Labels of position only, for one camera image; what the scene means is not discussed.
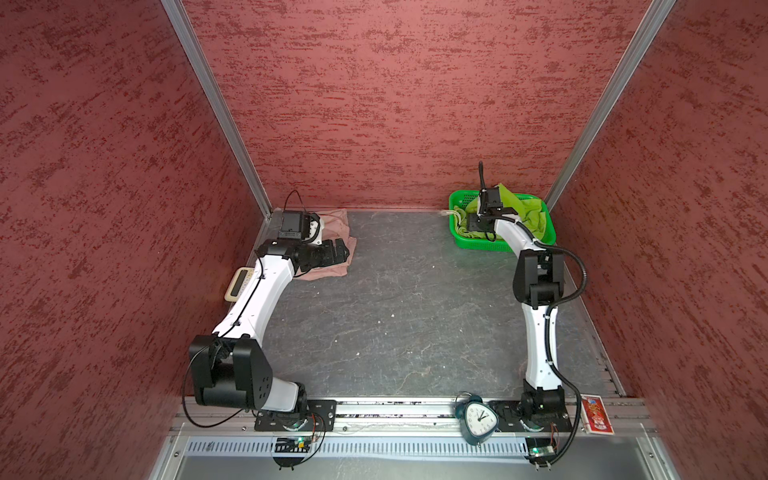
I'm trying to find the pink shorts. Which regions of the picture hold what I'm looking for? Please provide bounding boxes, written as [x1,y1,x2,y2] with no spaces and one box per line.
[299,209,357,282]

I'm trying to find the lime green shorts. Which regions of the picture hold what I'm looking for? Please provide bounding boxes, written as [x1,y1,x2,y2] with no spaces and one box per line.
[448,183,557,251]

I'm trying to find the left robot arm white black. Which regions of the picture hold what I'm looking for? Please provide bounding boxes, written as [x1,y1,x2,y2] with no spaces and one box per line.
[185,210,350,425]

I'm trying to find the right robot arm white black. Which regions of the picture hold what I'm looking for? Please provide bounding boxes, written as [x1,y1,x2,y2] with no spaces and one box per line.
[468,187,565,431]

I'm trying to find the green plastic basket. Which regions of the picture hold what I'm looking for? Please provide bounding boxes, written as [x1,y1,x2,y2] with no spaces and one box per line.
[448,189,557,254]

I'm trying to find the cream yellow calculator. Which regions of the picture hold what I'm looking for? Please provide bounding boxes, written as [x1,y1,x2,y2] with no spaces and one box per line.
[224,267,253,303]

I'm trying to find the left circuit board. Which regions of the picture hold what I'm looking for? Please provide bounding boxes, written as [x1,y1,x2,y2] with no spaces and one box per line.
[273,437,313,456]

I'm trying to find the circuit board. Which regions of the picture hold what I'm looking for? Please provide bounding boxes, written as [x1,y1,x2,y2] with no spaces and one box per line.
[273,437,313,456]
[525,437,558,464]

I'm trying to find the teal alarm clock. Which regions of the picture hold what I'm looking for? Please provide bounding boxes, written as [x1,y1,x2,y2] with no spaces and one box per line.
[453,392,499,446]

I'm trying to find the red card packet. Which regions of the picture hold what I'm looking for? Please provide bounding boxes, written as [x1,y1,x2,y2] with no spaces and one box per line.
[581,394,615,436]

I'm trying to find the right circuit board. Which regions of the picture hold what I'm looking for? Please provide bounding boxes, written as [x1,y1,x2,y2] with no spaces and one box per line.
[525,437,558,464]

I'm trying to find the black corrugated cable conduit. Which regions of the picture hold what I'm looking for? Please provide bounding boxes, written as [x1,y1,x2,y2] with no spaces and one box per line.
[477,160,589,466]

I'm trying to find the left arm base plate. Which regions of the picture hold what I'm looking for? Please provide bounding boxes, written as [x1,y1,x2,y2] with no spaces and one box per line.
[253,399,338,433]

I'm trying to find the aluminium front rail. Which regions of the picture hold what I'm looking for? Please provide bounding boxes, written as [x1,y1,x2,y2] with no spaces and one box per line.
[170,397,658,437]

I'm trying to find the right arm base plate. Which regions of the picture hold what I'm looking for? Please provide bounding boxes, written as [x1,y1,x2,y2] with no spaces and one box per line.
[488,400,572,434]

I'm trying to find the right aluminium corner post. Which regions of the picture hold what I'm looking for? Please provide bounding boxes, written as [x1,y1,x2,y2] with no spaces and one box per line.
[545,0,676,211]

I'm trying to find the aluminium corner post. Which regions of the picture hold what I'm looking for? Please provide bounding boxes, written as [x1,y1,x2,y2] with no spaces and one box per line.
[161,0,273,220]
[545,0,676,211]

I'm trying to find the left aluminium corner post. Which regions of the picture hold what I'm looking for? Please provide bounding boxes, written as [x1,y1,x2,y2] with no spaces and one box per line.
[161,0,273,220]

